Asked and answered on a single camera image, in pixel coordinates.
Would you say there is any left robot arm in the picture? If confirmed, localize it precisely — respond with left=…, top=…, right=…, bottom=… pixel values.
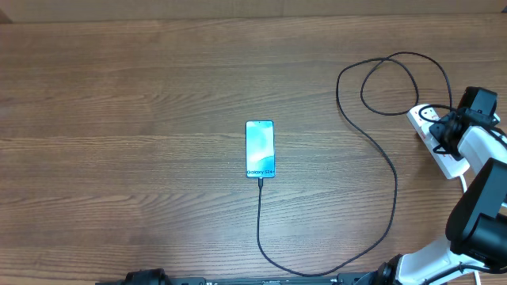
left=96, top=268, right=171, bottom=285

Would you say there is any white power strip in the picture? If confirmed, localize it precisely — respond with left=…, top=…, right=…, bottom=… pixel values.
left=406, top=104, right=470, bottom=179

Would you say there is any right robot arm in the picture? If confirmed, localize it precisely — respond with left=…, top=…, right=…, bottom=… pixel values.
left=357, top=86, right=506, bottom=284

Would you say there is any Samsung Galaxy smartphone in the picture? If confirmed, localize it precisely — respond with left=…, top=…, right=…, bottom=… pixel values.
left=246, top=120, right=276, bottom=178

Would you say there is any black USB charging cable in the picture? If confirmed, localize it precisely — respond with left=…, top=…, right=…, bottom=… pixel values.
left=256, top=51, right=454, bottom=277

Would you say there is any white power strip cord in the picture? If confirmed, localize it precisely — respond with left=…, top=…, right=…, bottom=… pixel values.
left=459, top=174, right=482, bottom=285

